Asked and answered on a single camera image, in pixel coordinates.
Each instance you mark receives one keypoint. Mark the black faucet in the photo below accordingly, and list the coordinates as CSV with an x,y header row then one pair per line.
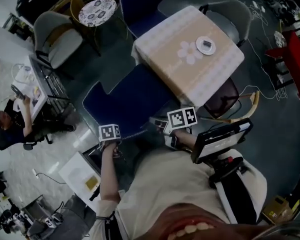
x,y
95,195

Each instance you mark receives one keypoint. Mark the white round plate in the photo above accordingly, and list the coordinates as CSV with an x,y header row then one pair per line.
x,y
199,49

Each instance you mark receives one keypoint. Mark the dark seat wooden chair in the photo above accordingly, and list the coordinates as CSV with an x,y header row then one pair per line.
x,y
225,99

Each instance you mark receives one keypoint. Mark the white sink cabinet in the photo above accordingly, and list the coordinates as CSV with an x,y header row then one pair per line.
x,y
75,171

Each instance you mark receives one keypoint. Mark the floral round cushion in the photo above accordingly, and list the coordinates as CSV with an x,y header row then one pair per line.
x,y
279,38
97,12

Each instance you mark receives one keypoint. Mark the small dark square item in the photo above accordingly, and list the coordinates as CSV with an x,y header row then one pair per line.
x,y
206,43

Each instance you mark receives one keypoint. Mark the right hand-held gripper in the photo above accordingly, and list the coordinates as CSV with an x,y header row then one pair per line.
x,y
180,119

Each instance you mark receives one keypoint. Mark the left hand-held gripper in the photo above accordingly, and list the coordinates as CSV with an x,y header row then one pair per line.
x,y
108,133

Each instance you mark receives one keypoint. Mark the person's left forearm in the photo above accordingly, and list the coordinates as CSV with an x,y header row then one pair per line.
x,y
110,176

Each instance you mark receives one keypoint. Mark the red armchair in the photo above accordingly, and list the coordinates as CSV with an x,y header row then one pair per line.
x,y
297,59

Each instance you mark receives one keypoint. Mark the person's right forearm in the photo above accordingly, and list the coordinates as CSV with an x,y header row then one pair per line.
x,y
187,140

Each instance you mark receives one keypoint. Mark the white power strip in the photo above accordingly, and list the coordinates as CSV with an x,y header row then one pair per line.
x,y
35,173

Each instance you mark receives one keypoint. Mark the black mount with red button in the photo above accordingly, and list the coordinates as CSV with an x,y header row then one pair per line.
x,y
227,169

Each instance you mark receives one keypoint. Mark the white desk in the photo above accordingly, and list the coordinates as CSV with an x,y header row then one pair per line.
x,y
37,84

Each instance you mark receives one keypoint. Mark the black office chair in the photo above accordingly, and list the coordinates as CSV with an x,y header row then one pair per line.
x,y
32,141

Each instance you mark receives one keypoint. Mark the black flat device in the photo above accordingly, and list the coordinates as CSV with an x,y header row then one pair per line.
x,y
220,139

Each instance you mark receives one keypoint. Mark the flat yellow sponge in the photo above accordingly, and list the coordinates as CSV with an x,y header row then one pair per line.
x,y
92,183

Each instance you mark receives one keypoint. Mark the person's torso in white shirt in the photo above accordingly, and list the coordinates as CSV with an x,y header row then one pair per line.
x,y
177,179

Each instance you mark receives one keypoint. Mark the table with checked tablecloth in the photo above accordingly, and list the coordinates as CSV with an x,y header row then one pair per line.
x,y
170,54

